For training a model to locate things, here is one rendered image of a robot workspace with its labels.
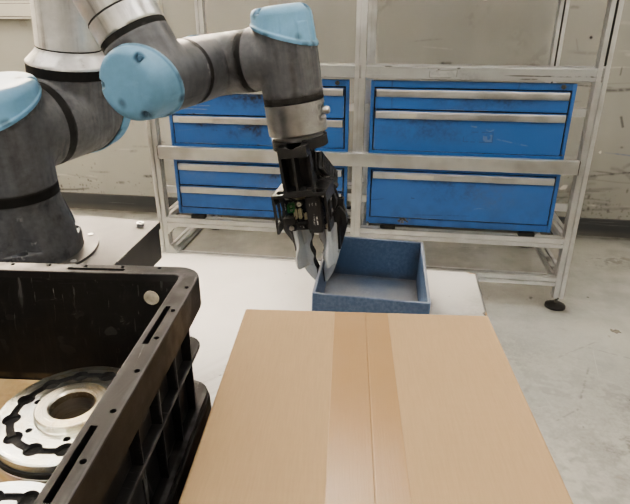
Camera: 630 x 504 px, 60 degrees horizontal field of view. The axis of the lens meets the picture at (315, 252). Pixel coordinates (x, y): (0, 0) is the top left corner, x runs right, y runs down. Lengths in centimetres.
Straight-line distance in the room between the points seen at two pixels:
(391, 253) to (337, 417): 53
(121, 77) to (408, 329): 37
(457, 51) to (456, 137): 89
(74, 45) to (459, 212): 169
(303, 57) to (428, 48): 231
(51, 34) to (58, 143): 14
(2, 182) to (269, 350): 44
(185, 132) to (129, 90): 172
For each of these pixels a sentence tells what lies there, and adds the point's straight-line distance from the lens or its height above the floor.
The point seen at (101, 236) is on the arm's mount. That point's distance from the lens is 87.
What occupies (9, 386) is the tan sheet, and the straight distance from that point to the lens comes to 52.
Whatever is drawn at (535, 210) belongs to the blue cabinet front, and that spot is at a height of 41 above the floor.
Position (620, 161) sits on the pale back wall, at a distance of 324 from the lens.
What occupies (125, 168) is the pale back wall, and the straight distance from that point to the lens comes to 346.
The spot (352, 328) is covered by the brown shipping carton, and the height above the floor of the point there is 86.
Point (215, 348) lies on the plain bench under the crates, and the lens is 75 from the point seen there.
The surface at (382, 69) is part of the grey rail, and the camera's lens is 209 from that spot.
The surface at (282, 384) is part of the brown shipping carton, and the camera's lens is 41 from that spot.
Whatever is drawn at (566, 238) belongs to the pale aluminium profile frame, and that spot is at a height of 31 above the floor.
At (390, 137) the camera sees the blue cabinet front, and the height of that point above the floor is 67.
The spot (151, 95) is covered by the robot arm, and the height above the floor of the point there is 103.
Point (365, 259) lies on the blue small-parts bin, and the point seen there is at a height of 74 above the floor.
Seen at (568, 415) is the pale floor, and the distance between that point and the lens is 188.
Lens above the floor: 111
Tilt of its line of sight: 24 degrees down
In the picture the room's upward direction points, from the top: straight up
